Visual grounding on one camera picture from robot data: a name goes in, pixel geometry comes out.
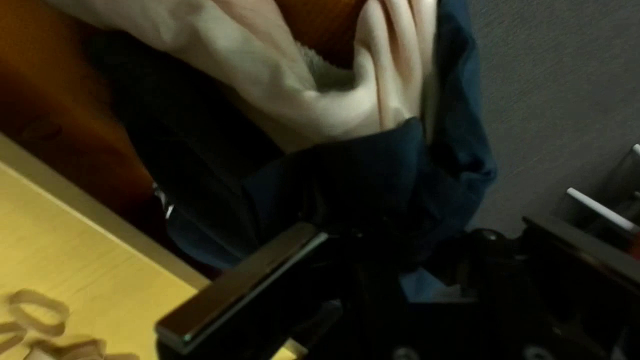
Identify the peach pink garment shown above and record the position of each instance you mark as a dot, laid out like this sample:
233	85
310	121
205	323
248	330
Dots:
287	89

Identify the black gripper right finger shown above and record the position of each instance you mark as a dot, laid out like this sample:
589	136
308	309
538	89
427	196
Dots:
599	255

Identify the navy blue garment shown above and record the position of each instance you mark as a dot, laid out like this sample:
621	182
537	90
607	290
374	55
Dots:
230	187

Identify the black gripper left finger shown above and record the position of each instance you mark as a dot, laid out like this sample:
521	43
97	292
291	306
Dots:
210	309

